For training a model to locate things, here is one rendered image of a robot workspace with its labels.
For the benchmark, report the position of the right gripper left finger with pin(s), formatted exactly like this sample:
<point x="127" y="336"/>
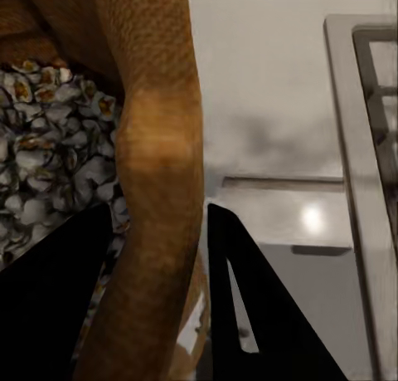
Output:
<point x="45" y="295"/>

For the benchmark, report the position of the popcorn bag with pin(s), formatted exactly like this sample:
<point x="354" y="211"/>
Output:
<point x="141" y="52"/>

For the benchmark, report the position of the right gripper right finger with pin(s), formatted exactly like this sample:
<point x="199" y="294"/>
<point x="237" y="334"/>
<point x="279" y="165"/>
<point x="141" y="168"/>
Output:
<point x="289" y="348"/>

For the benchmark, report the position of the burner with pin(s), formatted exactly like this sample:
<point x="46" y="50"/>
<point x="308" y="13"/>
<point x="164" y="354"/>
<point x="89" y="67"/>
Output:
<point x="363" y="60"/>

